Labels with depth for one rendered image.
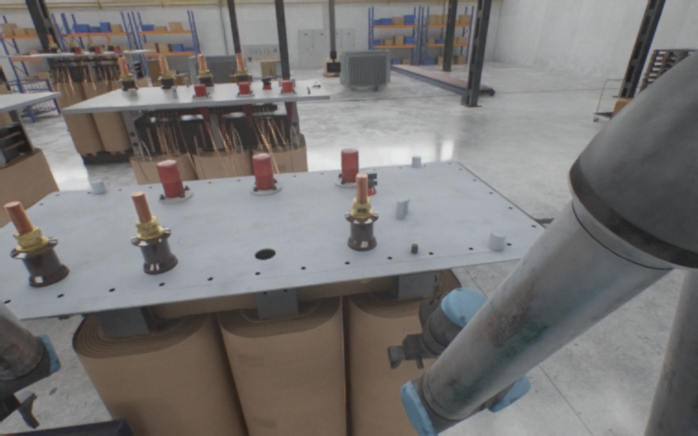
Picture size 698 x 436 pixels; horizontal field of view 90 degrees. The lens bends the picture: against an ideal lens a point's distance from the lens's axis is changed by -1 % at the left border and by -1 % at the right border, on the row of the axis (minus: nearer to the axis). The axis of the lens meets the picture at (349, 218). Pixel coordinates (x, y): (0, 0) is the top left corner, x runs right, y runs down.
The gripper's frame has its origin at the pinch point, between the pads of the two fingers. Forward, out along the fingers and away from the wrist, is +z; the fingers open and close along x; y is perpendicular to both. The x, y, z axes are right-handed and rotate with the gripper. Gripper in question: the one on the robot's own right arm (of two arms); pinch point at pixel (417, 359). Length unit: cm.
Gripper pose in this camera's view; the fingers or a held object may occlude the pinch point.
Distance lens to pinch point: 104.0
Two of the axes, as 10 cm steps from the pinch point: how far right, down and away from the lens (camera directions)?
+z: -1.6, 6.3, 7.6
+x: 9.8, 0.0, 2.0
